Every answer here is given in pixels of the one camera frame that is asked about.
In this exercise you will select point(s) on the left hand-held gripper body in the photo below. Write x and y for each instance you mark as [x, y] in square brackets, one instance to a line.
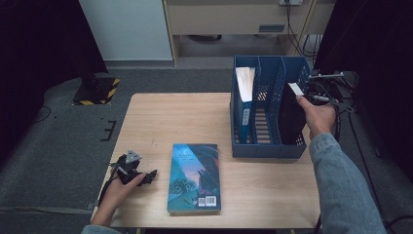
[128, 170]

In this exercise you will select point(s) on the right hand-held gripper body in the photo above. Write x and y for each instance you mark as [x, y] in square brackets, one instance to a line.
[319, 94]

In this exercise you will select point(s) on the black book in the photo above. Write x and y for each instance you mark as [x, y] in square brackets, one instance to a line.
[292, 120]

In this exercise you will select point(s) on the teal picture-cover book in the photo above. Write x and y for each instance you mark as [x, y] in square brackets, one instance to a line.
[195, 178]

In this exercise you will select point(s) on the blue plastic file rack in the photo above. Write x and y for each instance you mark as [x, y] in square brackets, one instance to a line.
[269, 149]

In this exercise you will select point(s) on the blue book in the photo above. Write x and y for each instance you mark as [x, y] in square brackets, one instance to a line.
[245, 113]

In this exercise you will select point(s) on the person's right hand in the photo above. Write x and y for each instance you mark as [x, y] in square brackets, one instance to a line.
[319, 118]

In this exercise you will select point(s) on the person's left hand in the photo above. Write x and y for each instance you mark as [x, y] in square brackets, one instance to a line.
[113, 198]

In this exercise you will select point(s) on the dark curtain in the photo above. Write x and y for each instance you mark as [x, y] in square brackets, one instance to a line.
[380, 48]
[39, 48]

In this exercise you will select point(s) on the gray desk label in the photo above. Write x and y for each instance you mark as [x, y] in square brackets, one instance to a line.
[271, 28]

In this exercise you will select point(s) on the white power strip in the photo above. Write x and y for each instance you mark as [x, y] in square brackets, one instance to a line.
[290, 2]

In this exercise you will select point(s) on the beige wooden desk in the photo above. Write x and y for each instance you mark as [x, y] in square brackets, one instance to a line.
[227, 19]

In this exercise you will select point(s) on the white cabinet panel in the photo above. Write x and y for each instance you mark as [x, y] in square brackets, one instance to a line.
[126, 29]

